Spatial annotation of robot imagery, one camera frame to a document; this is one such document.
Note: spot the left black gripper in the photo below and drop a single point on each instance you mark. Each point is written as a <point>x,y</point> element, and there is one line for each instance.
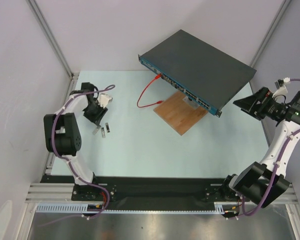
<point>96,119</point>

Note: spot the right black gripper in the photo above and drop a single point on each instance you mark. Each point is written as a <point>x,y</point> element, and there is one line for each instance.
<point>258,106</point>

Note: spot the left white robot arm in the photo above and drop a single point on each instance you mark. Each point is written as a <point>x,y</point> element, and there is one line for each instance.
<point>62,133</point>

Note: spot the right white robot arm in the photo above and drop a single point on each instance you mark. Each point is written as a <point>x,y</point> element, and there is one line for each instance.
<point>263,182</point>

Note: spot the wooden board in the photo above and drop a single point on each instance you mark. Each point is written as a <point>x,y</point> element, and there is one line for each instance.
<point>178,114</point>

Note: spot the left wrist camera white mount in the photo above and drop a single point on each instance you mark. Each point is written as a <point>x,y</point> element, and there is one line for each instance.
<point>104,99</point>

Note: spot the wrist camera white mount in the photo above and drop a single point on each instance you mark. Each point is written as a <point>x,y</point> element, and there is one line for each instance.
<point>281,86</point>
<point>104,99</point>

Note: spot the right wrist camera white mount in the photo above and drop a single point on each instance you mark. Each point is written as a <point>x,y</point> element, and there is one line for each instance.
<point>281,86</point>

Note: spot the black network switch blue front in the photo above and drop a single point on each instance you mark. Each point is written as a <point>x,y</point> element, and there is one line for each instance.
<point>205,74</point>

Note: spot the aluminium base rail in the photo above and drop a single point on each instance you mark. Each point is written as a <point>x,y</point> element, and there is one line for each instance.
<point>49,193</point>

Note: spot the slotted cable duct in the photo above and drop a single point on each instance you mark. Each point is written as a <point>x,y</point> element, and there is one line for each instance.
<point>211,208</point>

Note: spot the right aluminium frame post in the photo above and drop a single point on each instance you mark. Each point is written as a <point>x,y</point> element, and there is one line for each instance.
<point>270,32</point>

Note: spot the aluminium frame post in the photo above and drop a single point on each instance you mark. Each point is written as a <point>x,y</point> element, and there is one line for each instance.
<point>270,32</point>
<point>48,33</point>

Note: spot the left aluminium frame post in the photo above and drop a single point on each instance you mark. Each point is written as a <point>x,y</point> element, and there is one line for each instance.
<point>48,33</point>

